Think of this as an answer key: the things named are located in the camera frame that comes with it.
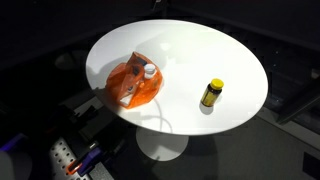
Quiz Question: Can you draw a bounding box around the orange plastic bag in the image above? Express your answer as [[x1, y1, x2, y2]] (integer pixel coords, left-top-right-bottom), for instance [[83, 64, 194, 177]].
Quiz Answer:
[[105, 51, 164, 110]]

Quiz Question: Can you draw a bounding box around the short white pill bottle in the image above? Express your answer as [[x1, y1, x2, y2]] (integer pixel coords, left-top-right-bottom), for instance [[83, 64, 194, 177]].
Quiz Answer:
[[143, 63, 157, 80]]

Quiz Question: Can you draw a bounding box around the yellow-capped amber pill bottle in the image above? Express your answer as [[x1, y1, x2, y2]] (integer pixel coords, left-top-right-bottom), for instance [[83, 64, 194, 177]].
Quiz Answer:
[[200, 78, 225, 108]]

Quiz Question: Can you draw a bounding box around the purple and orange clamp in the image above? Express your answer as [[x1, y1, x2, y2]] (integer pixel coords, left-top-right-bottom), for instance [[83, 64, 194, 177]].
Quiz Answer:
[[65, 146, 103, 177]]

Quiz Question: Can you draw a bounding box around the white round object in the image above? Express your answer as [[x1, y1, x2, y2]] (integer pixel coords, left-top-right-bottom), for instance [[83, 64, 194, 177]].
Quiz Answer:
[[0, 149, 33, 180]]

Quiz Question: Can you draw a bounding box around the white table pedestal base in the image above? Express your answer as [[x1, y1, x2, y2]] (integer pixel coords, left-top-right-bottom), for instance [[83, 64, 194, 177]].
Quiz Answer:
[[135, 126, 190, 163]]

